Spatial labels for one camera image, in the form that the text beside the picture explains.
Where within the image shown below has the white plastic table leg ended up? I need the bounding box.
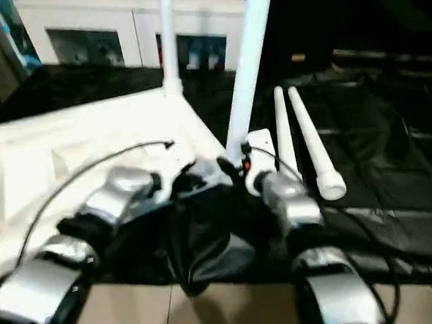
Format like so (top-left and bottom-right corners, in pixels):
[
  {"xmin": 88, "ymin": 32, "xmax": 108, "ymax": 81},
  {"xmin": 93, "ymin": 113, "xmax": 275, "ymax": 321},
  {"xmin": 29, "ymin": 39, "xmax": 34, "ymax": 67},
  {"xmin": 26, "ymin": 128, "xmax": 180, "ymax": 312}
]
[
  {"xmin": 272, "ymin": 84, "xmax": 304, "ymax": 184},
  {"xmin": 286, "ymin": 82, "xmax": 348, "ymax": 203},
  {"xmin": 215, "ymin": 0, "xmax": 286, "ymax": 163},
  {"xmin": 156, "ymin": 0, "xmax": 184, "ymax": 95}
]

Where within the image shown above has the white plastic table top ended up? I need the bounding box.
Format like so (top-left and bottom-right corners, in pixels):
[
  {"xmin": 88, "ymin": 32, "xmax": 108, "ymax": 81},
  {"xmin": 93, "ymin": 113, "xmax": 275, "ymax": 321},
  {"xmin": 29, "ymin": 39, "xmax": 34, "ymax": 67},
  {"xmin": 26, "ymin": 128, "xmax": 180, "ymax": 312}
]
[{"xmin": 0, "ymin": 81, "xmax": 235, "ymax": 283}]

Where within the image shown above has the black plastic mat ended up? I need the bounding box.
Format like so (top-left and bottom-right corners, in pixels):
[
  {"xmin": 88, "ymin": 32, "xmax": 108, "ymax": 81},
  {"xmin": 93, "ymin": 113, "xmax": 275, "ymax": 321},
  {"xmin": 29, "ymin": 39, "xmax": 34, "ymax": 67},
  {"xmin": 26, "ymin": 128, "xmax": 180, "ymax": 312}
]
[{"xmin": 0, "ymin": 40, "xmax": 432, "ymax": 312}]

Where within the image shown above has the white cabinet with glass doors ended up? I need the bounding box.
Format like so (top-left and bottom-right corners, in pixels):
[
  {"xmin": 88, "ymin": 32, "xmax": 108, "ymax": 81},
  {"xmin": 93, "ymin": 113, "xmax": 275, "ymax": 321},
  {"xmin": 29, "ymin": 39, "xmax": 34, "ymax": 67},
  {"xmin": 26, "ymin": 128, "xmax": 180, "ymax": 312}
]
[{"xmin": 14, "ymin": 0, "xmax": 252, "ymax": 84}]

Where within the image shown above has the teal plastic stool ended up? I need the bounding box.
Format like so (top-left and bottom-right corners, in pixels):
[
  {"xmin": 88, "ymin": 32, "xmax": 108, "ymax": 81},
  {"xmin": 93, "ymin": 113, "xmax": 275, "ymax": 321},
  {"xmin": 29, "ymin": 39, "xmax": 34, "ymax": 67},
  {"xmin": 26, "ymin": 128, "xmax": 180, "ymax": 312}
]
[{"xmin": 7, "ymin": 10, "xmax": 43, "ymax": 70}]

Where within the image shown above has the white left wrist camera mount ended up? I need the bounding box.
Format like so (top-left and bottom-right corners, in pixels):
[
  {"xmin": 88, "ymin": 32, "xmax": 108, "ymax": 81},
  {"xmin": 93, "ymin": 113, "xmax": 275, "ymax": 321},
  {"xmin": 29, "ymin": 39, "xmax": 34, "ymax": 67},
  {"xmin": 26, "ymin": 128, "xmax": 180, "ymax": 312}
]
[{"xmin": 153, "ymin": 158, "xmax": 201, "ymax": 204}]

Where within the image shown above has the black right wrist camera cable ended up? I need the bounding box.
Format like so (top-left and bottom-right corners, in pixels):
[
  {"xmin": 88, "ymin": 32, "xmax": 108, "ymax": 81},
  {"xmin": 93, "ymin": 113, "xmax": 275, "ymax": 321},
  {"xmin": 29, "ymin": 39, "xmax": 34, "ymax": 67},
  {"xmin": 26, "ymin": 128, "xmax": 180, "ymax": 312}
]
[{"xmin": 249, "ymin": 137, "xmax": 403, "ymax": 324}]

